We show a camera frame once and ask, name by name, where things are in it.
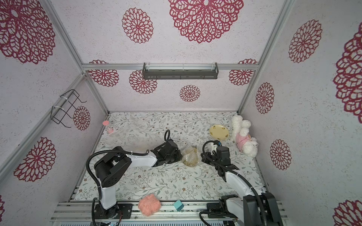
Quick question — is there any bubble-wrapped plate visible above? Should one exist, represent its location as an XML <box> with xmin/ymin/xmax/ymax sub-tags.
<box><xmin>130</xmin><ymin>145</ymin><xmax>150</xmax><ymax>153</ymax></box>
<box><xmin>181</xmin><ymin>144</ymin><xmax>202</xmax><ymax>167</ymax></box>

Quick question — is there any cream dinner plate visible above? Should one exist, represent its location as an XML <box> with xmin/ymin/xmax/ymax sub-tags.
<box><xmin>209</xmin><ymin>124</ymin><xmax>230</xmax><ymax>141</ymax></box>

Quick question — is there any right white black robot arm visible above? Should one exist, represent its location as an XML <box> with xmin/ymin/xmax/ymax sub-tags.
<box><xmin>199</xmin><ymin>140</ymin><xmax>284</xmax><ymax>226</ymax></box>

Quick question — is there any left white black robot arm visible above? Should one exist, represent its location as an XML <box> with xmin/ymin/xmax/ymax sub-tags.
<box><xmin>86</xmin><ymin>139</ymin><xmax>183</xmax><ymax>211</ymax></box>

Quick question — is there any white plush poodle pink shirt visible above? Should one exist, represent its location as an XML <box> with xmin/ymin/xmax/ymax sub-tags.
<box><xmin>232</xmin><ymin>115</ymin><xmax>258</xmax><ymax>158</ymax></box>

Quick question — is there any teal small cube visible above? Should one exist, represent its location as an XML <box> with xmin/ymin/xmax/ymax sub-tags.
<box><xmin>173</xmin><ymin>200</ymin><xmax>184</xmax><ymax>211</ymax></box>

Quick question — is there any pink fluffy ball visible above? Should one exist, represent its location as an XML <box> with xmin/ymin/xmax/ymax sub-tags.
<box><xmin>138</xmin><ymin>194</ymin><xmax>161</xmax><ymax>217</ymax></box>

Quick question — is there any small pink cup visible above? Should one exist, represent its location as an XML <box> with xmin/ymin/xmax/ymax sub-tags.
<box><xmin>106</xmin><ymin>127</ymin><xmax>114</xmax><ymax>134</ymax></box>

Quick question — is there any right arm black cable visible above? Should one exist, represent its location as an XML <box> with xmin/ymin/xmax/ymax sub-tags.
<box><xmin>198</xmin><ymin>140</ymin><xmax>268</xmax><ymax>226</ymax></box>

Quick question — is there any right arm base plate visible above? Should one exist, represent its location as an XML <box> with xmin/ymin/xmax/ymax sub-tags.
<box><xmin>206</xmin><ymin>202</ymin><xmax>236</xmax><ymax>218</ymax></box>

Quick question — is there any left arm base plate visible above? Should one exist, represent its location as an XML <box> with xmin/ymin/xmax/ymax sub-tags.
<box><xmin>92</xmin><ymin>203</ymin><xmax>133</xmax><ymax>219</ymax></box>

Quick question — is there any black wall shelf rail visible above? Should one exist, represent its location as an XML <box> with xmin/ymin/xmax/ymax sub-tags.
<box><xmin>142</xmin><ymin>63</ymin><xmax>219</xmax><ymax>80</ymax></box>

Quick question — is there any aluminium front rail frame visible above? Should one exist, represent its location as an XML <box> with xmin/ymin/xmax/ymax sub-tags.
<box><xmin>50</xmin><ymin>200</ymin><xmax>289</xmax><ymax>224</ymax></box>

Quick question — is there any black wire wall rack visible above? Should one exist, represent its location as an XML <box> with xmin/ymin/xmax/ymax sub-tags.
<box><xmin>50</xmin><ymin>89</ymin><xmax>87</xmax><ymax>128</ymax></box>

